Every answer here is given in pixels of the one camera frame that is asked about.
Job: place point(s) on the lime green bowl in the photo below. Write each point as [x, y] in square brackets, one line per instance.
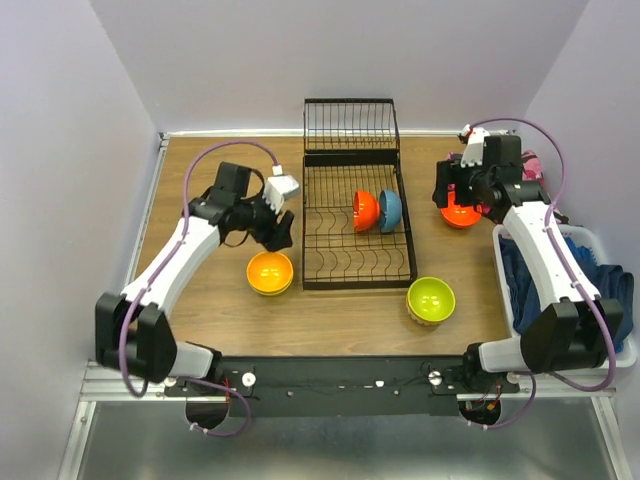
[431, 289]

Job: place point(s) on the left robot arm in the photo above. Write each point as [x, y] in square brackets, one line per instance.
[132, 331]

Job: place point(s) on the yellow-green bowl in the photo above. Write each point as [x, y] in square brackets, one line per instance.
[263, 290]

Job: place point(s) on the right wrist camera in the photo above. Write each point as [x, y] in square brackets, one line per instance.
[474, 139]

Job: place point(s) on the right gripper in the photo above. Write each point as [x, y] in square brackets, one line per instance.
[448, 172]

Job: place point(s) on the pink camouflage garment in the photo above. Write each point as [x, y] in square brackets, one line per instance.
[532, 170]

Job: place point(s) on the cream ribbed bowl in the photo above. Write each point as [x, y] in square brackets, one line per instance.
[429, 314]

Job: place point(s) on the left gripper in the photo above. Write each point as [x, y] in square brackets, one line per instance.
[274, 237]

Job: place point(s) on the blue denim jeans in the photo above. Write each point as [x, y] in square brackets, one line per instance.
[612, 281]

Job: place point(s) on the black wire dish rack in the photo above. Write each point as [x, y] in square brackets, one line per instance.
[352, 144]

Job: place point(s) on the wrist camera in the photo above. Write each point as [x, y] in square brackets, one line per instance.
[474, 139]
[278, 190]

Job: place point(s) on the red-orange bowl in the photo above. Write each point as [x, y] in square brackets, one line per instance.
[366, 211]
[458, 216]

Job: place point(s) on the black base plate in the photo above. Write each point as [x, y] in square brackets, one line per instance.
[287, 386]

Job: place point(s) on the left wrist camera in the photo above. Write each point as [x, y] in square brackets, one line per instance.
[278, 190]

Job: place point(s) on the orange-yellow bowl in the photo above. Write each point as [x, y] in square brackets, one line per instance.
[271, 269]

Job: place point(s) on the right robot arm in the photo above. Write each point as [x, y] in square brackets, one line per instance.
[572, 337]

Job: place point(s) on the blue bowl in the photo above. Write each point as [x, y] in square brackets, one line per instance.
[390, 210]

